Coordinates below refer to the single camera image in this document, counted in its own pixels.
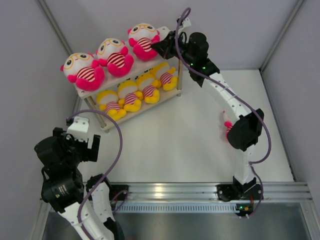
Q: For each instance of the black connector with led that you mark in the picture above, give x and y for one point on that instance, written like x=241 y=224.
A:
x=244 y=210

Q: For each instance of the yellow plush toy on shelf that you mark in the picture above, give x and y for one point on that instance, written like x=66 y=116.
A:
x=165 y=76

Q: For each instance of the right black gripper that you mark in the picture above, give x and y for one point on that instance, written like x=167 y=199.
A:
x=164 y=48

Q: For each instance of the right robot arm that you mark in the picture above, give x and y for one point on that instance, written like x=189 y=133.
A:
x=245 y=124

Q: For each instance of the yellow plush toy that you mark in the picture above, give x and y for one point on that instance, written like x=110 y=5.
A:
x=107 y=101
x=128 y=96
x=147 y=84
x=165 y=76

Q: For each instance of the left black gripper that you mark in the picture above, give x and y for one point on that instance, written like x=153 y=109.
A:
x=89 y=154

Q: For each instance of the aluminium rail frame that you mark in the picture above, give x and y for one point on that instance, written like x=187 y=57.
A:
x=194 y=197

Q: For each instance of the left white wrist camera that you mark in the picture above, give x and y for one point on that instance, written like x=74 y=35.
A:
x=79 y=129

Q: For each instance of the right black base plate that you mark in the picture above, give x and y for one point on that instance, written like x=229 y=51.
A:
x=232 y=192

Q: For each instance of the white two-tier shelf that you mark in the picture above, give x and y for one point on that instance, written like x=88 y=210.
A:
x=139 y=68

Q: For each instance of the pink plush toy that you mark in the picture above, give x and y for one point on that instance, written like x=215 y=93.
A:
x=84 y=71
x=140 y=38
x=227 y=123
x=113 y=54

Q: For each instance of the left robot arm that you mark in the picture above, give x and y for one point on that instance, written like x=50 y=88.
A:
x=87 y=207

